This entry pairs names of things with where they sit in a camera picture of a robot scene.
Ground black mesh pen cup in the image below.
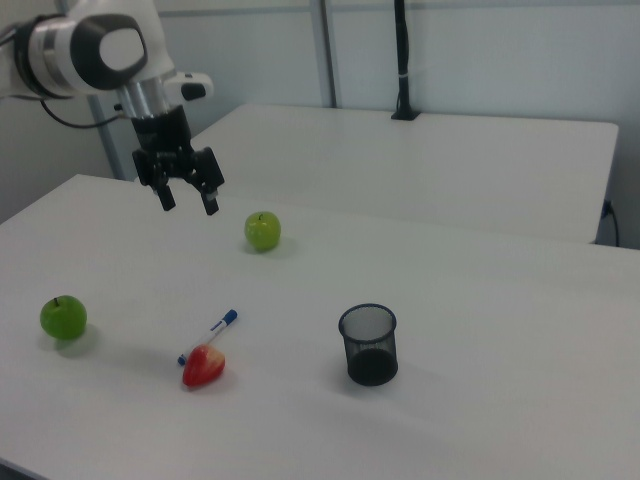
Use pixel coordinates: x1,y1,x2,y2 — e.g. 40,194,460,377
337,301,400,387

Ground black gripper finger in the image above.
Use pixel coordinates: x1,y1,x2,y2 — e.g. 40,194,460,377
131,149,177,213
174,146,225,217

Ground white side table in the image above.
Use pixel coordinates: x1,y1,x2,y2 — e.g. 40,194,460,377
174,103,620,246

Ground blue wall cable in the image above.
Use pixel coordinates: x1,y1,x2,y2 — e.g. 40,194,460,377
601,198,622,247

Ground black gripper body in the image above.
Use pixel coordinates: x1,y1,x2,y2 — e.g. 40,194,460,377
130,106,195,156

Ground white marker pen blue cap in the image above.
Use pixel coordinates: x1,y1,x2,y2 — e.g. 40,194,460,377
176,308,239,367

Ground dark green toy apple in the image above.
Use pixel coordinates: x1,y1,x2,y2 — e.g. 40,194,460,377
39,294,89,342

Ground black camera stand pole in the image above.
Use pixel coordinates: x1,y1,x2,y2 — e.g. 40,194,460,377
390,0,422,122

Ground yellow-green toy apple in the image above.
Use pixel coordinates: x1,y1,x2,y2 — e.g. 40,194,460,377
243,210,282,253

